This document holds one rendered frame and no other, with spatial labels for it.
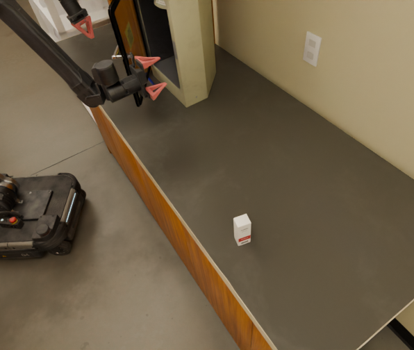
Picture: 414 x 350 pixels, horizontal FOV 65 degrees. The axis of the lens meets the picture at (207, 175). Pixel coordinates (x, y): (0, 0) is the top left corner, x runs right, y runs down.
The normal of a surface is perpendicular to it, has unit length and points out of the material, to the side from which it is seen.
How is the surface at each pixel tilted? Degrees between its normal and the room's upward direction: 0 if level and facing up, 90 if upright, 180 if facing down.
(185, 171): 0
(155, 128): 0
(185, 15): 90
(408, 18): 90
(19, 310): 0
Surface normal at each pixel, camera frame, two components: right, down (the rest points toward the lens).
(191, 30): 0.54, 0.61
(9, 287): -0.08, -0.64
